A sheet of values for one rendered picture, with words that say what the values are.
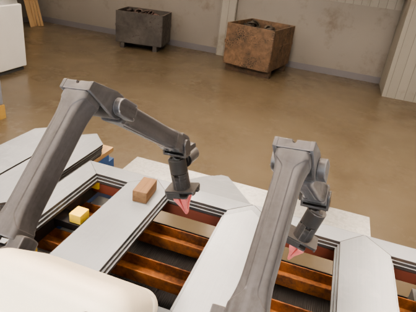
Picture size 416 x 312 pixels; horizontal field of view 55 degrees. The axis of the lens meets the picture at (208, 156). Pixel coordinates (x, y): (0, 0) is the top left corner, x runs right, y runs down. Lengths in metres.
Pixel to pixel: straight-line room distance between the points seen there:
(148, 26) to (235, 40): 1.82
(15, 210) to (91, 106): 0.24
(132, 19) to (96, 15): 1.73
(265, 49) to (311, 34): 1.45
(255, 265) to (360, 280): 0.86
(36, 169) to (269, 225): 0.42
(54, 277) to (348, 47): 7.79
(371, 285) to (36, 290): 1.15
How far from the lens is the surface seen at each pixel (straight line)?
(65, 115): 0.82
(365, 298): 1.42
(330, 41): 8.11
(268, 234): 0.66
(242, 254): 1.42
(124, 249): 1.43
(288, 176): 0.70
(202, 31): 8.59
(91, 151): 2.01
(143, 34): 8.09
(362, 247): 1.63
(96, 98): 0.84
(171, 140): 1.15
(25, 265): 0.55
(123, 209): 1.58
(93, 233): 1.47
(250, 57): 7.04
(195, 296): 1.25
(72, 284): 0.52
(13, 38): 6.30
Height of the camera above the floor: 1.74
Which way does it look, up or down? 26 degrees down
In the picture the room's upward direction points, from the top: 7 degrees clockwise
